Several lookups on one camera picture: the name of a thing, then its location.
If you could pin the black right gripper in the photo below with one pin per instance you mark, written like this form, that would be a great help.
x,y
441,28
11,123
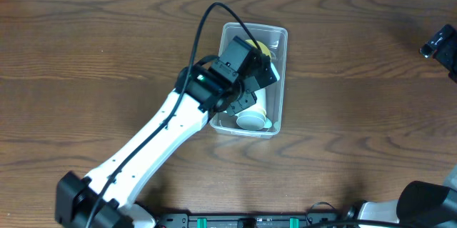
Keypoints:
x,y
439,44

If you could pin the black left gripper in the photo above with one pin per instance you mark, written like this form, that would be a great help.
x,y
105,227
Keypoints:
x,y
248,102

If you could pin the yellow bowl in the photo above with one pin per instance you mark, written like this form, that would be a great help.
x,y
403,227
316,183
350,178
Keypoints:
x,y
259,45

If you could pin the clear plastic container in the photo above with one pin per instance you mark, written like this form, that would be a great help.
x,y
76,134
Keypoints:
x,y
276,39

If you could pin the white cup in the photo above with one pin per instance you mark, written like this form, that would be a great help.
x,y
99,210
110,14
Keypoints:
x,y
253,118

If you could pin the mint green spoon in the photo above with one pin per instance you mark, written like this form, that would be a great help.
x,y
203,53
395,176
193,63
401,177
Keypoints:
x,y
267,124

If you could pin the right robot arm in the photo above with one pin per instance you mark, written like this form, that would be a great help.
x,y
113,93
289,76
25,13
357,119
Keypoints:
x,y
421,204

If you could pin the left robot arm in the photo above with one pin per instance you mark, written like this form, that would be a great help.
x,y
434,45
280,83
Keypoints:
x,y
106,196

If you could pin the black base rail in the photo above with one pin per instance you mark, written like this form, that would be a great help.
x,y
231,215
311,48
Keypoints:
x,y
319,212

